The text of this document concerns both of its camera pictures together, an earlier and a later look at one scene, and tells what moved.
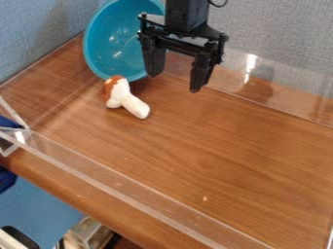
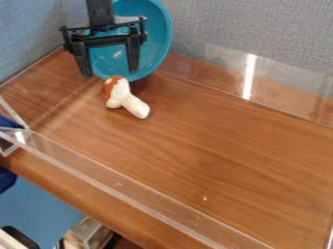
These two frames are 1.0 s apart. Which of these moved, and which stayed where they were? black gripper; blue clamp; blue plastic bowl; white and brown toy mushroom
Moved: black gripper
Stayed: white and brown toy mushroom; blue plastic bowl; blue clamp
